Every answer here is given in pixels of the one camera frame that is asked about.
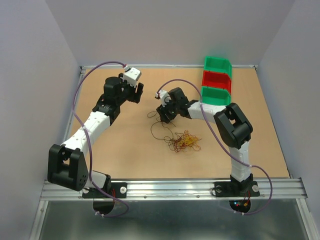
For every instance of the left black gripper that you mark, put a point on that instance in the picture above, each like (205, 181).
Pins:
(135, 97)

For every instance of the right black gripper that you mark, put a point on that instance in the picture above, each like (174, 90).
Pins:
(161, 111)

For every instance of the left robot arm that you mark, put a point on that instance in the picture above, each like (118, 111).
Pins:
(67, 166)

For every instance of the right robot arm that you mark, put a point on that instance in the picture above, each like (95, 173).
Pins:
(234, 129)

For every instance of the near green plastic bin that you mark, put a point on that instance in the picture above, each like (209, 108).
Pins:
(215, 96)

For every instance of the green plastic bin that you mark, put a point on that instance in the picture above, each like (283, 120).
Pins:
(215, 96)
(217, 64)

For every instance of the red plastic bin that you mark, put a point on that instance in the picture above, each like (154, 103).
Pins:
(217, 80)

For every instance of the far green plastic bin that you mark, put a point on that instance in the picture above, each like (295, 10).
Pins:
(217, 64)

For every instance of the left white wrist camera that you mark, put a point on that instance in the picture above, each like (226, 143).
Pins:
(131, 75)

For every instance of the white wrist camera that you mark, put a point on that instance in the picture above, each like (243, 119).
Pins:
(163, 96)
(131, 75)

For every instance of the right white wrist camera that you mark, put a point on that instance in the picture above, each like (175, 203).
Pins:
(163, 96)

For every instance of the aluminium table edge frame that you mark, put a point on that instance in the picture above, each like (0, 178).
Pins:
(245, 88)

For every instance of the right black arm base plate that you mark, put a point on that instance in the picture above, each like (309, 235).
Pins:
(228, 189)

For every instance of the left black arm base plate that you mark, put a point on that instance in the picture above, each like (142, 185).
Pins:
(117, 190)

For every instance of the aluminium front rail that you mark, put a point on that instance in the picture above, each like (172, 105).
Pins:
(176, 190)

